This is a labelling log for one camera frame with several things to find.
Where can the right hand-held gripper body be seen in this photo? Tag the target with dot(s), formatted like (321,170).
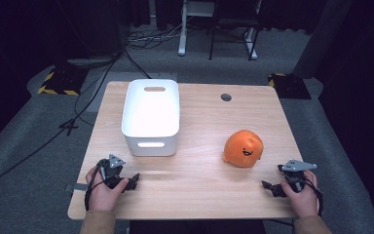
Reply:
(293,166)

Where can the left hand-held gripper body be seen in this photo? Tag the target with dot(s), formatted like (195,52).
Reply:
(113,169)

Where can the person's right hand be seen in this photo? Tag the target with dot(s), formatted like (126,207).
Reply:
(303,201)

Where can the person's left hand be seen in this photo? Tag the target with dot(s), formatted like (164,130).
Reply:
(102,196)

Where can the grey tape strip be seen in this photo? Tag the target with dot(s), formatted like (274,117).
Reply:
(78,187)

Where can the orange plush toy with face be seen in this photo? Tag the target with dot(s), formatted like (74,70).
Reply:
(240,146)

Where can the white plastic storage bin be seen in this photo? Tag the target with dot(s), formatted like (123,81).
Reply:
(151,113)

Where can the black yellow striped stand base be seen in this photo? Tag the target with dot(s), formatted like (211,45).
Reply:
(61,83)
(289,86)

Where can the dark round table grommet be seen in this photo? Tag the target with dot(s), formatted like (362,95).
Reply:
(226,97)

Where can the grey curtain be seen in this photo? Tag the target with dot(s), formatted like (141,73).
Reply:
(318,39)

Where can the black metal chair frame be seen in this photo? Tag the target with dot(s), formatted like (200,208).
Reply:
(212,39)

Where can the white desk frame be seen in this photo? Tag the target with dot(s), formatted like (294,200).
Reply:
(182,32)

